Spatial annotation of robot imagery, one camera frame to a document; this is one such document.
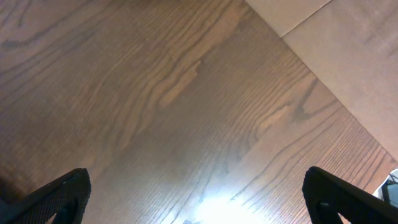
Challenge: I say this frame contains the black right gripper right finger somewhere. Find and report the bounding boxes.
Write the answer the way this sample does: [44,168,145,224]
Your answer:
[302,166,397,224]

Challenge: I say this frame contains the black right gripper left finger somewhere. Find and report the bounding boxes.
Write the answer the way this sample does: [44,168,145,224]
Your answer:
[1,168,91,224]

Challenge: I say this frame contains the white grey object at edge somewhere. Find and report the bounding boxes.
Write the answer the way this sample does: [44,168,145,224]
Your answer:
[373,169,398,208]

